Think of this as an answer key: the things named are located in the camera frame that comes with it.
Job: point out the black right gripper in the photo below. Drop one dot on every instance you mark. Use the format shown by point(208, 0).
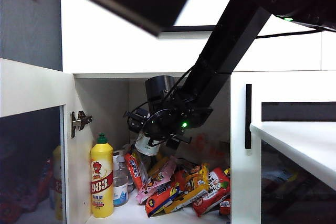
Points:
point(162, 124)

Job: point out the silver beer can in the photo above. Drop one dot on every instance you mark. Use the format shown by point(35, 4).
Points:
point(147, 146)

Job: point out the white glass cabinet door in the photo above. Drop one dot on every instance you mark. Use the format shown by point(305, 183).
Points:
point(31, 85)
point(239, 182)

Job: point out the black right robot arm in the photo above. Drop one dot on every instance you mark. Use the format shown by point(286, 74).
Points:
point(231, 45)

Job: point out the white cabinet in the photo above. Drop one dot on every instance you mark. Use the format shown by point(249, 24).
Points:
point(110, 103)

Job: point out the metal door hinge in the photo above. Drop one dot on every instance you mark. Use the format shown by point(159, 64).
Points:
point(80, 123)

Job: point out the teal yellow snack packet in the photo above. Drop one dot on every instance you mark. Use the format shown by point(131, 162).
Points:
point(157, 163)

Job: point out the red stick snack packet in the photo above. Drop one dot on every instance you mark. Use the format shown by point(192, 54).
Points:
point(134, 171)

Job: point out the pink snack packet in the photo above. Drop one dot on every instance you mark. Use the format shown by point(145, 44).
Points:
point(157, 179)

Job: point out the translucent plastic bag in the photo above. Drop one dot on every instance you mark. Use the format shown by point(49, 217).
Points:
point(207, 148)

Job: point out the yellow noodle packet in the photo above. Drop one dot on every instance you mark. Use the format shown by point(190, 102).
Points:
point(197, 182)

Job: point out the clear sanitizer bottle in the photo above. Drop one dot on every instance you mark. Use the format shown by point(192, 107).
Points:
point(120, 192)

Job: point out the yellow black snack packet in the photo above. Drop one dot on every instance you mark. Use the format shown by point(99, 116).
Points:
point(227, 171)

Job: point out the red white noodle packet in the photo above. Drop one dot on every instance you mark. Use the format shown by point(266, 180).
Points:
point(212, 192)

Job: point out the yellow detergent bottle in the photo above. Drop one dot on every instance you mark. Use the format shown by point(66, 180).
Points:
point(102, 203)

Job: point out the wide white drawer front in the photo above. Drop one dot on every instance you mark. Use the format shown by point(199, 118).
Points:
point(105, 51)

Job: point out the small red snack packet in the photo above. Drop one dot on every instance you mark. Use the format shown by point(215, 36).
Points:
point(225, 207)

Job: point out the narrow white drawer front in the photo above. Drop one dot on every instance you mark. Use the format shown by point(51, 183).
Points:
point(329, 51)

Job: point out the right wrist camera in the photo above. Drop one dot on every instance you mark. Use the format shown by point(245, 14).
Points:
point(136, 123)

